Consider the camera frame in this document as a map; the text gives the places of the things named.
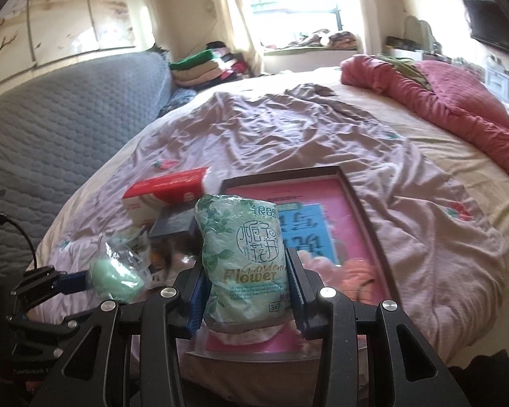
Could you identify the plush bunny toy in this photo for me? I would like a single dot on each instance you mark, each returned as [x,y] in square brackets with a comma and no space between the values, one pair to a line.
[356,277]

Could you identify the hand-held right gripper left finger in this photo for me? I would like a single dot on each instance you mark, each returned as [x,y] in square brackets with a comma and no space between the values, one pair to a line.
[197,301]

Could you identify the cream curtain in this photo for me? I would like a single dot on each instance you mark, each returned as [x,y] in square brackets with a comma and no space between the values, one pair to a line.
[237,21]

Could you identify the red and white box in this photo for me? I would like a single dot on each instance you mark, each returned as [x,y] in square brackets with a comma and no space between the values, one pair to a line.
[161,186]

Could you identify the dark cloth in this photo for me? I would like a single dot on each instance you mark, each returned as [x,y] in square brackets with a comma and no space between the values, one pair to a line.
[492,381]

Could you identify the brown box tray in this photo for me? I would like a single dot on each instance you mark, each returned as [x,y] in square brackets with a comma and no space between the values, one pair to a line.
[367,231]

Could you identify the dark blue box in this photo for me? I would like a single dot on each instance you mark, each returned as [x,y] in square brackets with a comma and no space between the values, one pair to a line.
[174,220]

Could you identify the cream bed sheet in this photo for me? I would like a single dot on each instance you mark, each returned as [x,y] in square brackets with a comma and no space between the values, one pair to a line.
[471,178]

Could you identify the green roll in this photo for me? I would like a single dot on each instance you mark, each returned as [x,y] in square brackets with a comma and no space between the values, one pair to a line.
[114,280]

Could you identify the white cabinet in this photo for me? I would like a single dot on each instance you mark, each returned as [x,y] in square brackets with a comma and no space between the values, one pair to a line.
[504,80]

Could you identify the grey quilted headboard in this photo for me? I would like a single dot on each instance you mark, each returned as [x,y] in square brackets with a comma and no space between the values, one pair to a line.
[68,114]

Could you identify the clothes on window sill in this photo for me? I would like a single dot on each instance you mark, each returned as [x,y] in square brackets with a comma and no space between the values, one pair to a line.
[318,39]

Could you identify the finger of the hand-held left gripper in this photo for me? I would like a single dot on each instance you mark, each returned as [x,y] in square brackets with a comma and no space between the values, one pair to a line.
[74,282]
[68,324]

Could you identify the pile of folded clothes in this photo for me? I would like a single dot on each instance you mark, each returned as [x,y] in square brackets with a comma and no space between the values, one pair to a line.
[203,72]

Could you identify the green tissue pack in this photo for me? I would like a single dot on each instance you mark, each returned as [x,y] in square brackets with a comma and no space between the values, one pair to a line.
[237,263]

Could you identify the white chair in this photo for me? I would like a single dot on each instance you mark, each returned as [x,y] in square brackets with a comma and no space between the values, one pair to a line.
[418,34]

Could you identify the pink and blue book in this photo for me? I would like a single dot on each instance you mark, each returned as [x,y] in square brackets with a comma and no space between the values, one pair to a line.
[348,224]

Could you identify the window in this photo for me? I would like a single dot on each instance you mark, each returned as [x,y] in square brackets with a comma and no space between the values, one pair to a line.
[297,0]

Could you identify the pink quilt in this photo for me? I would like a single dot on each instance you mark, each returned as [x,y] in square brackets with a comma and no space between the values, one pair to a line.
[449,106]

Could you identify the green garment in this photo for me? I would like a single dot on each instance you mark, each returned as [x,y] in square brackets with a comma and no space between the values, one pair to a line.
[401,70]

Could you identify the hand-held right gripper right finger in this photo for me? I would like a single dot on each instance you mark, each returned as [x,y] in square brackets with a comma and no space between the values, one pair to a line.
[299,296]

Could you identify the branch print wall mural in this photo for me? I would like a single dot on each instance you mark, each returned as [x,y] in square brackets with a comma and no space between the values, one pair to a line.
[59,17]

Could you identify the dark patterned pillow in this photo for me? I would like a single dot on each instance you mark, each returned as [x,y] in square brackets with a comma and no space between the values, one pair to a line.
[176,101]

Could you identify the black television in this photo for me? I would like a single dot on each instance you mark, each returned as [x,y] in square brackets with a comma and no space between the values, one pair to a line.
[492,25]

